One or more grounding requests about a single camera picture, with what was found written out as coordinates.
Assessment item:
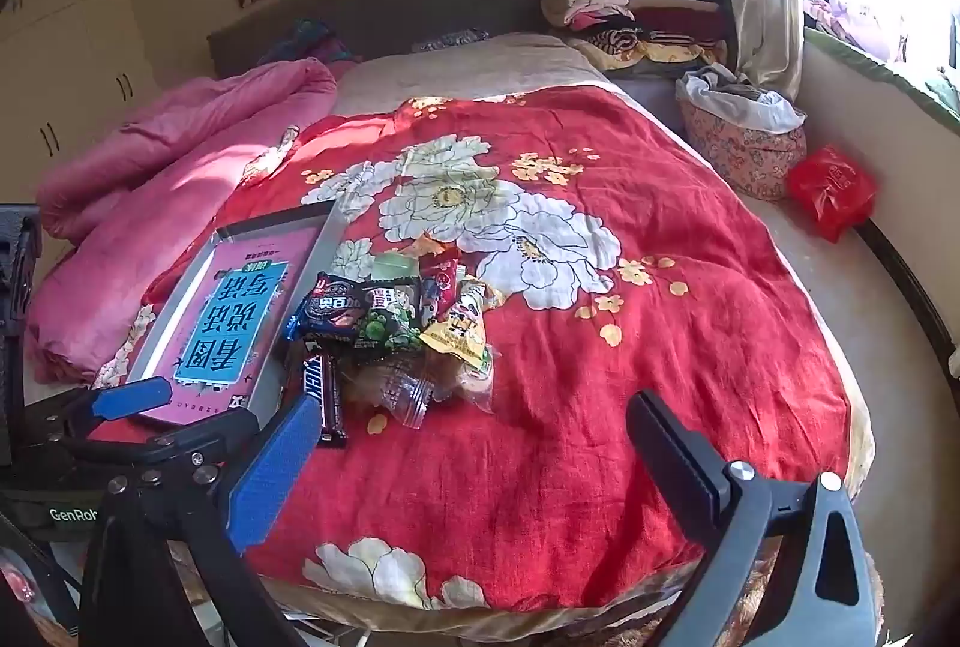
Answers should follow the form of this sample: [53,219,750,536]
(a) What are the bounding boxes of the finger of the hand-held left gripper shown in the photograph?
[146,408,260,468]
[45,375,175,445]

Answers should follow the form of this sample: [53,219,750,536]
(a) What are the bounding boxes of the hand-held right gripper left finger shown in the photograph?
[79,394,322,647]

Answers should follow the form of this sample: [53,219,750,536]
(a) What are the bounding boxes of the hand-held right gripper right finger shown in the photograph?
[626,390,882,647]

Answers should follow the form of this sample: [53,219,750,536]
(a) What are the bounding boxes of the brown chocolate bar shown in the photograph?
[300,351,350,449]

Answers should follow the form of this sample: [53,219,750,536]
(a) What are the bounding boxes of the clear snack packet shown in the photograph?
[349,358,436,430]

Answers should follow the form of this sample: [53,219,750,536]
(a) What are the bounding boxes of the blue cookie packet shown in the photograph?
[283,272,368,342]

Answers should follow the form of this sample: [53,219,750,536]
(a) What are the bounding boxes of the black green pea packet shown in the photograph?
[352,278,425,355]

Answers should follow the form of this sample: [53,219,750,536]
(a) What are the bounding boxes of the grey shallow cardboard box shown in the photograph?
[124,200,338,430]

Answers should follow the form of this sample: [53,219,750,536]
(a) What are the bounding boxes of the orange-edged bread packet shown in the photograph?
[409,233,500,415]

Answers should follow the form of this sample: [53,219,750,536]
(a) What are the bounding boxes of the pale green snack packet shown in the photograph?
[367,251,417,284]

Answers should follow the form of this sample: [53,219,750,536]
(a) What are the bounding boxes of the red candy packet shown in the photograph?
[418,257,462,325]

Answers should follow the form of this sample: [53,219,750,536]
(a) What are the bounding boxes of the red floral blanket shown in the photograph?
[90,92,875,610]

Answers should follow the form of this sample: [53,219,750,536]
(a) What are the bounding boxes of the pink and blue book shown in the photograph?
[154,219,323,427]

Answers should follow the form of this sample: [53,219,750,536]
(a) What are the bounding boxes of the pink fleece quilt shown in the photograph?
[26,58,338,385]

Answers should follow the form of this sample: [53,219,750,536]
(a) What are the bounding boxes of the yellow cartoon snack packet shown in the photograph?
[420,275,505,372]

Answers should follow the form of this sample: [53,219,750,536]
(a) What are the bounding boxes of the floral fabric basket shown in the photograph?
[675,92,809,202]

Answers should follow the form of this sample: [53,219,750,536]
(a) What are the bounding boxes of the red plastic bag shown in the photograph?
[785,144,878,243]

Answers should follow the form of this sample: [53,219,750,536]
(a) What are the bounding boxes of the white wardrobe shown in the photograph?
[0,0,162,205]

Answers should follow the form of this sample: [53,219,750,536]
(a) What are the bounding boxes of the white crumpled cloth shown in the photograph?
[677,64,805,132]

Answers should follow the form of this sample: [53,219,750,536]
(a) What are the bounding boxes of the blue colourful pillow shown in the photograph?
[259,19,361,67]

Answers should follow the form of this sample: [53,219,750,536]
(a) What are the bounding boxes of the beige bed sheet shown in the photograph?
[330,32,953,618]

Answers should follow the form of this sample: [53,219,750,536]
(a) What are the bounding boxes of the green windowsill mat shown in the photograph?
[804,28,960,138]

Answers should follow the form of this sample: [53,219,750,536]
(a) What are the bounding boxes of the stack of folded clothes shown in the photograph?
[540,0,740,74]

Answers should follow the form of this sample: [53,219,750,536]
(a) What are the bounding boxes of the dark patterned cloth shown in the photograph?
[411,30,490,54]

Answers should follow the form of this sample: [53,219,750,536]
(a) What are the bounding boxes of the clothes heap on windowsill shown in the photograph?
[801,0,912,63]

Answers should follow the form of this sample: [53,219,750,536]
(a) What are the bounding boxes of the dark bed frame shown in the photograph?
[855,215,960,385]

